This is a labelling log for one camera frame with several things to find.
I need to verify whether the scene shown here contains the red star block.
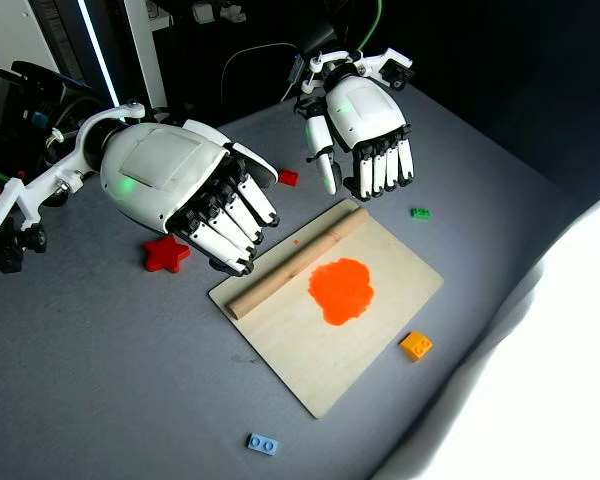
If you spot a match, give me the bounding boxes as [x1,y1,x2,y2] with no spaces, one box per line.
[142,234,192,274]

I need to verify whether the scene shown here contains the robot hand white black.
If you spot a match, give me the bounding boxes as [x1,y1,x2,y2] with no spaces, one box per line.
[294,74,416,202]
[98,118,281,278]

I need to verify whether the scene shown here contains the white cabinet with light strip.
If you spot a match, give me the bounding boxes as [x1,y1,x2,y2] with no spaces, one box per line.
[0,0,174,124]

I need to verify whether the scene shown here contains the white backdrop cloth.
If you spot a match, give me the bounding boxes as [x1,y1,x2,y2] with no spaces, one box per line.
[369,187,600,480]

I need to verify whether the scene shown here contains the light wooden board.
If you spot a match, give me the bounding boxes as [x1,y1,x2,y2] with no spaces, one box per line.
[208,198,445,420]

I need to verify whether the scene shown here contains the thin grey cable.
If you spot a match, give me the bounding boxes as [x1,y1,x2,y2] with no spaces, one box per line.
[219,41,299,104]

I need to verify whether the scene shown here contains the flat blue toy brick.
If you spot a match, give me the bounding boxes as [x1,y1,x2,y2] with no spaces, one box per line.
[245,432,281,457]

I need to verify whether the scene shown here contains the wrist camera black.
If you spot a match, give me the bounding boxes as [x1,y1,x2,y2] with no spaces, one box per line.
[0,215,49,274]
[379,58,415,92]

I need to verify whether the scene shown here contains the flat orange dough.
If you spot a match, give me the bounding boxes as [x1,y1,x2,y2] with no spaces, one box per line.
[307,257,376,327]

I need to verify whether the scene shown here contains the grey table cloth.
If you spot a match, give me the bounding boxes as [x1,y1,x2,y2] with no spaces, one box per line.
[0,82,600,480]

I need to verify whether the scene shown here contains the wooden rolling pin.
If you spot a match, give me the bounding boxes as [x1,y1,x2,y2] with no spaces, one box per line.
[227,207,371,321]

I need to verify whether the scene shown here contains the orange toy brick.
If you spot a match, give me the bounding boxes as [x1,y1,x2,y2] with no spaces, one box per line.
[398,330,434,363]

